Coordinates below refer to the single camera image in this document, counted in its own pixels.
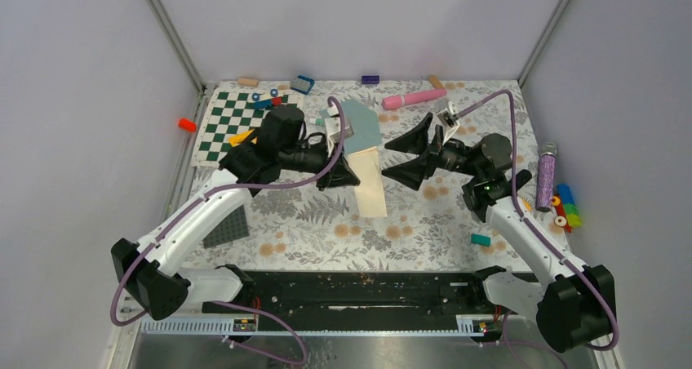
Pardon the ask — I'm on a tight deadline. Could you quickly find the floral patterned table mat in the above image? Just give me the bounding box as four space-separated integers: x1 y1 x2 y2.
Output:
184 78 538 272

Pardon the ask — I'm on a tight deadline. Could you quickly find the blue grey lego brick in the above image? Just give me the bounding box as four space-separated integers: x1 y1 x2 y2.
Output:
290 75 315 95

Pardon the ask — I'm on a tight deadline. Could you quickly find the teal small block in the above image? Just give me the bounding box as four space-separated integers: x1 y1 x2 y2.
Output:
471 233 492 247

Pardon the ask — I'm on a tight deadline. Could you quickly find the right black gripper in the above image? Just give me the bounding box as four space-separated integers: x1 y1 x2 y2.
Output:
382 113 483 191

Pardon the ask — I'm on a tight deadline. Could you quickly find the teal green envelope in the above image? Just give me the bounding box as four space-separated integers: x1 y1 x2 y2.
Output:
320 99 382 154

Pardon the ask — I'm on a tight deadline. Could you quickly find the blue red toy car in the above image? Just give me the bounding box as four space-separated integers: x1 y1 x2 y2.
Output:
251 88 282 110

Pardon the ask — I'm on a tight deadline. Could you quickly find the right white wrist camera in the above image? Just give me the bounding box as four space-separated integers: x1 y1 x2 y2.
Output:
435 97 460 143

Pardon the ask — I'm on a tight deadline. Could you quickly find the pink marker pen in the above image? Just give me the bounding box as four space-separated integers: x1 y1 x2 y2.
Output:
381 89 447 110

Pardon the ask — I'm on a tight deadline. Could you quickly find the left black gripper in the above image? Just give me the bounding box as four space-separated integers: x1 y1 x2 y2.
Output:
280 136 362 192

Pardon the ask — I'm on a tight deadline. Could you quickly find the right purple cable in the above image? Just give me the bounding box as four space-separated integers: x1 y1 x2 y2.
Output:
451 89 620 353

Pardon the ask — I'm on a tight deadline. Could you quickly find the beige wooden cylinder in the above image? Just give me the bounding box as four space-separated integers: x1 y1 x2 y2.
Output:
428 75 446 90
237 77 260 87

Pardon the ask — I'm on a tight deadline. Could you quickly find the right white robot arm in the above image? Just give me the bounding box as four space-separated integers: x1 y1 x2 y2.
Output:
382 114 619 353

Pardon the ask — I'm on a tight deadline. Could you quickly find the purple lego brick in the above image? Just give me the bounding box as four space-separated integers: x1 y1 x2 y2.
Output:
361 75 380 85

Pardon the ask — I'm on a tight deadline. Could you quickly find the purple glitter microphone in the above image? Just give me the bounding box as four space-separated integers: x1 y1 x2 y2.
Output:
535 142 557 212

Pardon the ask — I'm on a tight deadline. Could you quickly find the purple cable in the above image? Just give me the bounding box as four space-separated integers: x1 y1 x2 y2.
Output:
110 96 347 327
451 89 620 353

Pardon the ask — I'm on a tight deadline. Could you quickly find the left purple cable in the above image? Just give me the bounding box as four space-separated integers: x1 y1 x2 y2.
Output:
110 96 347 327

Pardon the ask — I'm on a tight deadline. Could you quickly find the colourful stacked block toy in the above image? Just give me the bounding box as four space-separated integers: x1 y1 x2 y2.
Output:
552 184 582 233

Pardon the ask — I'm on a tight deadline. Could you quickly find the dark grey lego baseplate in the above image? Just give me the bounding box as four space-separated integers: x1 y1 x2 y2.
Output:
202 206 250 249

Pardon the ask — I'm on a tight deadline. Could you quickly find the cream paper letter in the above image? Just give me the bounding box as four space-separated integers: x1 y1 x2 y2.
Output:
347 147 388 218

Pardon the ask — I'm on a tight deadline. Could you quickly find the green white chessboard mat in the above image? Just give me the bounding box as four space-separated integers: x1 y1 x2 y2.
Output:
190 87 304 167

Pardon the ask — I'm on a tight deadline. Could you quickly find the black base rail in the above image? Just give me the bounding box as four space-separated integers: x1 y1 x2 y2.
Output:
233 271 508 334

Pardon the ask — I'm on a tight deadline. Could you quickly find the red cylinder block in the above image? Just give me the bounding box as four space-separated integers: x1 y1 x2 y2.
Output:
177 118 197 133

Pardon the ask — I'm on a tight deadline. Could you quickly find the beige wooden cylinder left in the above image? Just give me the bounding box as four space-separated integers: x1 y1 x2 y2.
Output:
237 77 260 87

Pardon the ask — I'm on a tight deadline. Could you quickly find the beige wooden cylinder right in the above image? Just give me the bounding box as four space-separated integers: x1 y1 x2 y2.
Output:
428 75 446 90

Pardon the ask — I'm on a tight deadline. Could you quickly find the yellow triangle frame toy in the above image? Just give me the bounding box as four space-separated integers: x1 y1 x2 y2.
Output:
228 129 256 147

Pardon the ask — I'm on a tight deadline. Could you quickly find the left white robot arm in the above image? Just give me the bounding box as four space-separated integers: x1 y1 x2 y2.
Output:
109 96 360 327

